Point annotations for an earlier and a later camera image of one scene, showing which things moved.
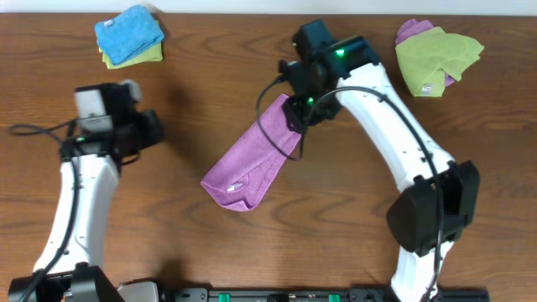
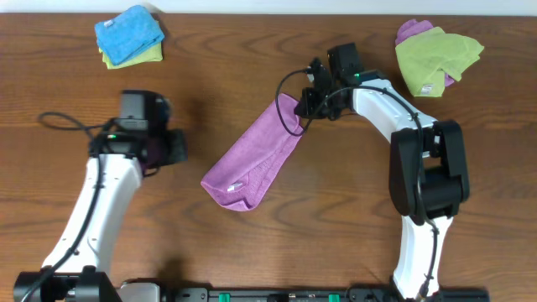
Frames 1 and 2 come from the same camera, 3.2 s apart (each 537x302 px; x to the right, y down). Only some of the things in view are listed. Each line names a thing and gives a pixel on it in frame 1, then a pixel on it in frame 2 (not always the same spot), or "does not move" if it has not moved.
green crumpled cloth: x=424 y=61 does not move
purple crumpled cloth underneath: x=414 y=27 does not move
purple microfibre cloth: x=239 y=180 does not move
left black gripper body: x=148 y=127 → x=177 y=147
